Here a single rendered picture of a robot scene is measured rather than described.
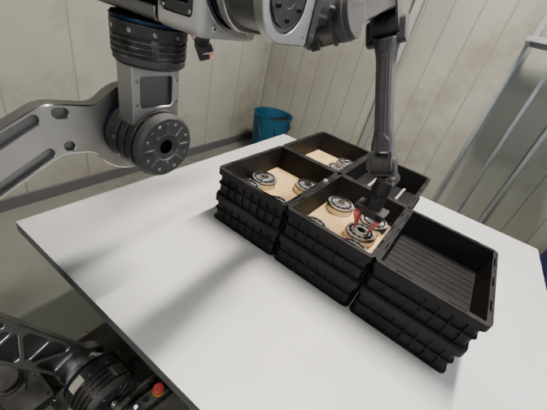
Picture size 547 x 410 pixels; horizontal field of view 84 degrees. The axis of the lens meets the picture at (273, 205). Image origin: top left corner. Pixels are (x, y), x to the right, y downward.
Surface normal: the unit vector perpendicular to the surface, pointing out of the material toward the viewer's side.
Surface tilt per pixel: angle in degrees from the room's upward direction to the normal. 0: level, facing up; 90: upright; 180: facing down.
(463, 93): 90
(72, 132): 90
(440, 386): 0
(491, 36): 90
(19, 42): 90
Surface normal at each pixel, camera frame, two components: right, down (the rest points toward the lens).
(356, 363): 0.21, -0.82
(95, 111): 0.80, 0.46
